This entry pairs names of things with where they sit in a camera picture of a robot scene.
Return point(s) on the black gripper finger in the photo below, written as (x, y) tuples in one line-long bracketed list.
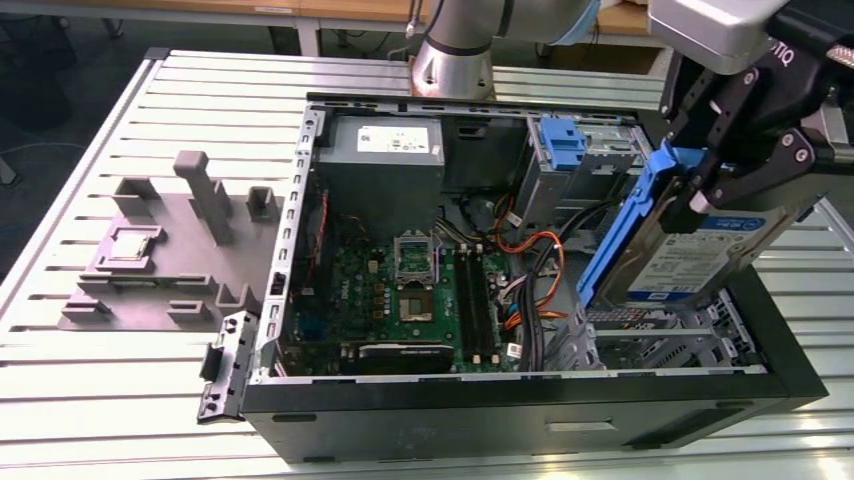
[(700, 125), (767, 175)]

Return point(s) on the hard disk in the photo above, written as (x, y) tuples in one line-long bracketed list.
[(693, 260)]

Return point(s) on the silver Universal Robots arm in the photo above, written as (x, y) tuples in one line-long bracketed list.
[(453, 65)]

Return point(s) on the grey metal disk bay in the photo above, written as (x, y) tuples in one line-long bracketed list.
[(660, 332)]

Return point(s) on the blue plastic drive latch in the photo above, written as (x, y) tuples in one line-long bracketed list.
[(561, 145)]

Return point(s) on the grey metal drive cage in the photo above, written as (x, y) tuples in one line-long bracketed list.
[(567, 195)]

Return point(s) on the black RAM slot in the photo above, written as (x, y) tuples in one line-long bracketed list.
[(485, 300), (467, 300)]

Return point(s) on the metal locking lever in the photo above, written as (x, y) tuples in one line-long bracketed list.
[(436, 262)]

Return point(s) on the grey power supply unit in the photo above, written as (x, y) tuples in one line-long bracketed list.
[(380, 190)]

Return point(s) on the CPU socket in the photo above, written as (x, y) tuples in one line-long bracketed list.
[(416, 306)]

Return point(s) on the green motherboard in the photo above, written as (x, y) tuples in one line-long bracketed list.
[(360, 280)]

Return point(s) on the black graphics card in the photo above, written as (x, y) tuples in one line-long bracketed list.
[(400, 357)]

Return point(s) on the black PC case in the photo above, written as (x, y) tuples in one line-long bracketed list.
[(467, 425)]

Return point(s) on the grey parts rack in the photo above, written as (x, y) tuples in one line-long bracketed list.
[(186, 245)]

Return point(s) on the silver CPU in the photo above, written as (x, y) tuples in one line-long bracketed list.
[(129, 248)]

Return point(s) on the green RAM stick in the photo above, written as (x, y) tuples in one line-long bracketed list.
[(136, 284)]

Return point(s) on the black office chair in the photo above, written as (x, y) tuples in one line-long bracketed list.
[(33, 75)]

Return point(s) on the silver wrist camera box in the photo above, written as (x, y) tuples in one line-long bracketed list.
[(707, 30)]

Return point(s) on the wooden desk with white frame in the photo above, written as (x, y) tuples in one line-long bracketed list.
[(620, 25)]

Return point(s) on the grey hinged slot bracket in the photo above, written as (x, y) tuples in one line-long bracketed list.
[(229, 370)]

